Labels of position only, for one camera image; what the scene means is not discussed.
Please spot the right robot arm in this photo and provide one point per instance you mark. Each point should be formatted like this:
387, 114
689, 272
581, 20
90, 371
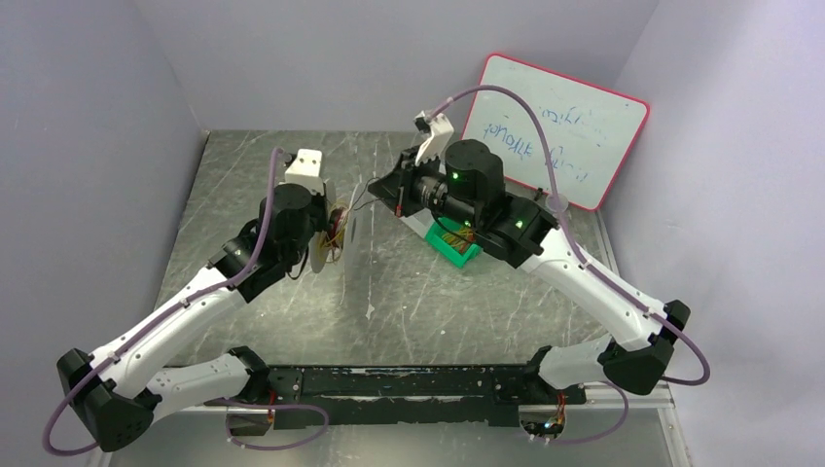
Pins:
468, 188

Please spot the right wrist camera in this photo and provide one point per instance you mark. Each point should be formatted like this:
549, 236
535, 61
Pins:
438, 130

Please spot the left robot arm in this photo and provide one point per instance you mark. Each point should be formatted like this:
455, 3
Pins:
119, 390

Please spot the small clear plastic cup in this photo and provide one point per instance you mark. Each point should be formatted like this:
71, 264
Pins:
557, 204

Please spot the grey perforated spool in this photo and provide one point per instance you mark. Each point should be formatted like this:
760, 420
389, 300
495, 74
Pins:
352, 234

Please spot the clear plastic bin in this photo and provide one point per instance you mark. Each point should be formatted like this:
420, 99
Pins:
419, 223

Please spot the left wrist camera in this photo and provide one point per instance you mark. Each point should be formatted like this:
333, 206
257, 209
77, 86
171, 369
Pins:
307, 170

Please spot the red framed whiteboard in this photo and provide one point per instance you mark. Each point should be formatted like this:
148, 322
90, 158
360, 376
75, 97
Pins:
583, 133

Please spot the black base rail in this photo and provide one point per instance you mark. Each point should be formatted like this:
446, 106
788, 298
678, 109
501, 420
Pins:
352, 395

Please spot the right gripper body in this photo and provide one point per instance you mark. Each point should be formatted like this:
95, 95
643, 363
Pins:
405, 183

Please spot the green plastic bin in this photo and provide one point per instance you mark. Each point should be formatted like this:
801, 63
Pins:
453, 240

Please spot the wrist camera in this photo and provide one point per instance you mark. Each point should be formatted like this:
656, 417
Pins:
307, 170
438, 130

